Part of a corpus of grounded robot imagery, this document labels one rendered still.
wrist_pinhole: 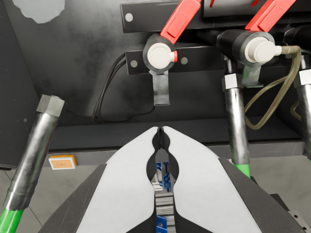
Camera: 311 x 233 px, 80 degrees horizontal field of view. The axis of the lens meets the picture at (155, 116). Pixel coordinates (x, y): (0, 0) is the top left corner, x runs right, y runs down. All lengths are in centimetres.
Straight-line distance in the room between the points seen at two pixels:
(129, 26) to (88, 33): 19
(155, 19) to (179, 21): 12
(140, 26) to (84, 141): 30
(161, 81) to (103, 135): 33
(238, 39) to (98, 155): 35
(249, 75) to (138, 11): 18
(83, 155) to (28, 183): 27
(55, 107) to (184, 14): 14
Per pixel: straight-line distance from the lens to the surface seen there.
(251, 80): 19
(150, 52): 16
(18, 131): 50
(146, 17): 30
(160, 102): 17
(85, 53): 48
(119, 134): 48
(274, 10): 21
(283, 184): 224
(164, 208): 87
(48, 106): 18
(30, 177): 19
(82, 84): 50
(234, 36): 20
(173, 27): 18
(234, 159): 21
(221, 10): 29
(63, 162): 46
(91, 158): 45
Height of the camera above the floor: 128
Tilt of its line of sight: 63 degrees down
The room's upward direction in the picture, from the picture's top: 179 degrees clockwise
